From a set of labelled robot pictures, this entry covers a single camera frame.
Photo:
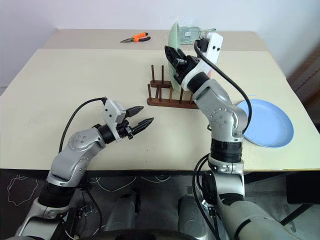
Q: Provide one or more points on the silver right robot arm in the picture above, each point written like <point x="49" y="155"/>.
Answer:
<point x="217" y="102"/>

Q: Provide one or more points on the black floor stand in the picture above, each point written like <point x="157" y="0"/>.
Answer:
<point x="302" y="190"/>

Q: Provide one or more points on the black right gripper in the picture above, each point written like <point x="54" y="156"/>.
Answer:
<point x="188" y="64"/>

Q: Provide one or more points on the orange black pliers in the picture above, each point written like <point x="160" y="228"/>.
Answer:
<point x="137" y="37"/>

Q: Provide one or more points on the green plate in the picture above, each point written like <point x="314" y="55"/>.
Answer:
<point x="174" y="35"/>

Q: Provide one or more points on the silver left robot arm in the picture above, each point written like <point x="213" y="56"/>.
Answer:
<point x="75" y="155"/>

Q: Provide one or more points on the wooden side furniture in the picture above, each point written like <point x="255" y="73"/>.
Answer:
<point x="306" y="75"/>

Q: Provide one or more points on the wooden dish rack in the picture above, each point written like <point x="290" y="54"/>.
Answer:
<point x="170" y="103"/>

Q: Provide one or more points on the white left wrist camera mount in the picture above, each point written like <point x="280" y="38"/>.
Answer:
<point x="112" y="110"/>

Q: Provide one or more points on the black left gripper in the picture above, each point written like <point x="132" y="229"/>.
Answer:
<point x="124" y="130"/>

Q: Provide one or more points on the clear glass container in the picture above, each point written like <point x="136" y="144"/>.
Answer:
<point x="190" y="35"/>

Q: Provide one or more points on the blue plate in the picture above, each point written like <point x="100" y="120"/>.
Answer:
<point x="270" y="125"/>

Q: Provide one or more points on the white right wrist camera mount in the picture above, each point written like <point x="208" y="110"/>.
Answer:
<point x="213" y="47"/>

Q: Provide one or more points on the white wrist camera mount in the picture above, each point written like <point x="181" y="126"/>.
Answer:
<point x="213" y="47"/>
<point x="112" y="110"/>

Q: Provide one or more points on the pink plate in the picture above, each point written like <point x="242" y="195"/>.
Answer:
<point x="210" y="72"/>

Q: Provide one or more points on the dark rounded robot base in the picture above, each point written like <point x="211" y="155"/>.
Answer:
<point x="150" y="235"/>

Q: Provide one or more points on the grey robot leg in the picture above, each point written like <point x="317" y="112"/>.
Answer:
<point x="190" y="212"/>
<point x="123" y="210"/>

